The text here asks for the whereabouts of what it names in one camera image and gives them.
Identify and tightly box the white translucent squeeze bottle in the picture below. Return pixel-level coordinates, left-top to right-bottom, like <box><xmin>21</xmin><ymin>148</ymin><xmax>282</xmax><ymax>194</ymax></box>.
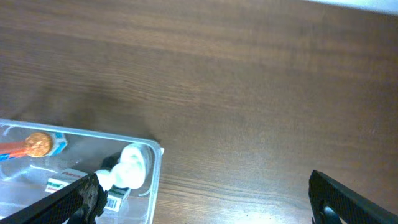
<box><xmin>111</xmin><ymin>143</ymin><xmax>152</xmax><ymax>189</ymax></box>

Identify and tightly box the gold lid small jar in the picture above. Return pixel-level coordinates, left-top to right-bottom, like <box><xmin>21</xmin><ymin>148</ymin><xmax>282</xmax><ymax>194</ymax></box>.
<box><xmin>25</xmin><ymin>132</ymin><xmax>68</xmax><ymax>157</ymax></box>

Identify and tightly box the orange Redoxon tablet tube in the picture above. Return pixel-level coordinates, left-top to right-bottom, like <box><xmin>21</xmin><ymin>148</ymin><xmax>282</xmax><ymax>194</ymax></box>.
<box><xmin>0</xmin><ymin>141</ymin><xmax>29</xmax><ymax>161</ymax></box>

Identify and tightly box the white Panadol box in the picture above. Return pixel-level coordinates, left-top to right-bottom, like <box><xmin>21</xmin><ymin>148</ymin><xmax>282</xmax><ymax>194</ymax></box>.
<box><xmin>45</xmin><ymin>168</ymin><xmax>131</xmax><ymax>212</ymax></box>

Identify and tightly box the dark bottle white cap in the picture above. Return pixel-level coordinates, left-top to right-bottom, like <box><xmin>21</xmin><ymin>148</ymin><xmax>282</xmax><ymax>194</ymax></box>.
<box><xmin>95</xmin><ymin>152</ymin><xmax>121</xmax><ymax>191</ymax></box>

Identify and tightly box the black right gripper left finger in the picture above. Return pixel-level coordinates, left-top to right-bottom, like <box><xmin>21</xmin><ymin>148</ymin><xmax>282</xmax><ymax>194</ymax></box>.
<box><xmin>1</xmin><ymin>173</ymin><xmax>108</xmax><ymax>224</ymax></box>

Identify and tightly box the clear plastic container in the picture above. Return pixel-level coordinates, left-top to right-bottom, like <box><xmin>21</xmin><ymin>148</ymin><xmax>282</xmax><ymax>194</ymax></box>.
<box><xmin>1</xmin><ymin>119</ymin><xmax>164</xmax><ymax>224</ymax></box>

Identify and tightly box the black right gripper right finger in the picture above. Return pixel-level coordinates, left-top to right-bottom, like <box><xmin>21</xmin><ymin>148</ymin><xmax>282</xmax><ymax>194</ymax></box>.
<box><xmin>308</xmin><ymin>170</ymin><xmax>397</xmax><ymax>224</ymax></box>

